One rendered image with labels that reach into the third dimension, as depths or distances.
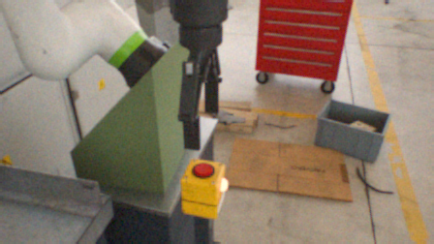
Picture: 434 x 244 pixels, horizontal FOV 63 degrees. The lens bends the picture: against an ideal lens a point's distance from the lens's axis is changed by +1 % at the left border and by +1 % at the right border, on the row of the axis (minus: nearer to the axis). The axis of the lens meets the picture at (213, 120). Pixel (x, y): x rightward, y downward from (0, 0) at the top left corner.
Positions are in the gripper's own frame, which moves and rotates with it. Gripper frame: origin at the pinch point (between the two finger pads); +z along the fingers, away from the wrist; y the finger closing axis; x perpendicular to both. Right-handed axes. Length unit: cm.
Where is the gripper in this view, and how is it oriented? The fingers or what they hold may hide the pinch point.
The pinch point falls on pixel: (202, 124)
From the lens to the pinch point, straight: 69.5
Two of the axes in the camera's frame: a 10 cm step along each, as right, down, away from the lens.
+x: 9.7, 1.3, -2.2
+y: -2.5, 5.1, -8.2
